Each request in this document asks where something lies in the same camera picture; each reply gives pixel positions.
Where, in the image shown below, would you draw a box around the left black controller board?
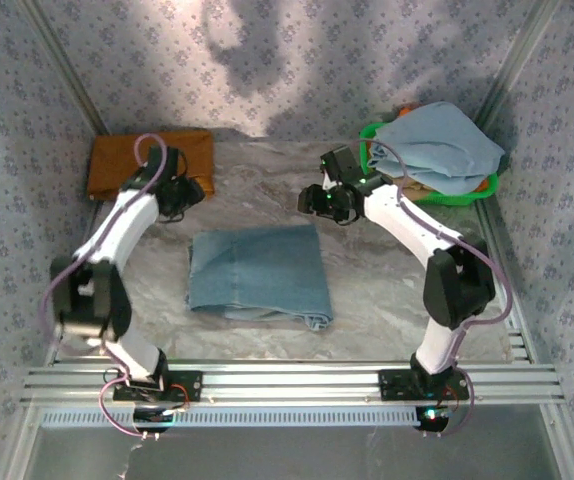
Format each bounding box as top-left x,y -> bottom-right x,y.
132,407 -> 173,434

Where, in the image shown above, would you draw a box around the left red wire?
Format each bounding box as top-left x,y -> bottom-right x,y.
169,383 -> 192,407

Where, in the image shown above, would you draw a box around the tan trousers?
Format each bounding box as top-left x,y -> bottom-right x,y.
379,172 -> 437,202

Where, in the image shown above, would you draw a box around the white slotted cable duct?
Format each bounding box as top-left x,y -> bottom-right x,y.
41,405 -> 421,429

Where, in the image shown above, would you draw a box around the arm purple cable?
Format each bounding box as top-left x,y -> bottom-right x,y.
40,133 -> 179,441
364,139 -> 514,439

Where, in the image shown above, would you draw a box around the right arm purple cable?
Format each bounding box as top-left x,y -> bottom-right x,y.
364,139 -> 514,439

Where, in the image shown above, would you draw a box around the long aluminium base rail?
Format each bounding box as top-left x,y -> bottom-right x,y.
21,358 -> 566,406

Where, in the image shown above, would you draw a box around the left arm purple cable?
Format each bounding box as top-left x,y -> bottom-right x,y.
40,133 -> 179,441

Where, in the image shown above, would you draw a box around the black controller board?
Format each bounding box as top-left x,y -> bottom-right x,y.
132,407 -> 173,434
415,405 -> 451,434

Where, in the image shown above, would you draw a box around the green plastic basket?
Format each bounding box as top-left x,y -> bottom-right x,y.
358,122 -> 499,207

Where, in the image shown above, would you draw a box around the aluminium corner post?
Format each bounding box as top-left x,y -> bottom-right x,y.
486,0 -> 563,104
16,0 -> 111,136

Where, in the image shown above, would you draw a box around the blue denim jeans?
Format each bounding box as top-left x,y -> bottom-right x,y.
185,223 -> 335,333

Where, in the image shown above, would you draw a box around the right black controller board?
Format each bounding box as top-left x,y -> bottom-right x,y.
415,405 -> 451,434

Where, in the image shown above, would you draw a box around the light blue trousers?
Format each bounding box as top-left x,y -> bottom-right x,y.
366,101 -> 507,195

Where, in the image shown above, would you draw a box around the folded brown trousers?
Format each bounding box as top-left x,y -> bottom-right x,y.
86,129 -> 217,203

